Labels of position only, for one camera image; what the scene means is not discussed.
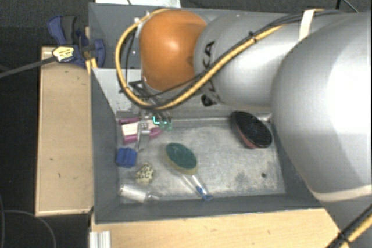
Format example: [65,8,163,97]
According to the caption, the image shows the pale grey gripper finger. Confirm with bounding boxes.
[135,121,151,153]

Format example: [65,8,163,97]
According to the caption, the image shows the magenta and white box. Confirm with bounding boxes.
[119,117,163,145]

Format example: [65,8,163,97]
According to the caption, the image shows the blue sponge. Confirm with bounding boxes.
[115,146,138,169]

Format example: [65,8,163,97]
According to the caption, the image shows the spotted cream toy shell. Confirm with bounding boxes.
[135,162,156,185]

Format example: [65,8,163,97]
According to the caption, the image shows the green round scrub brush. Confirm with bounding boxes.
[164,142,213,202]

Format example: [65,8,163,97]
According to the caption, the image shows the pale wood flat board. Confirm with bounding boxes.
[34,46,95,217]

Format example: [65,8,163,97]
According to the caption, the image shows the grey metal bin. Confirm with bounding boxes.
[88,2,324,224]

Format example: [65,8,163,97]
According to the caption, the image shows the black and red oval disc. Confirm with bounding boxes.
[230,110,273,150]

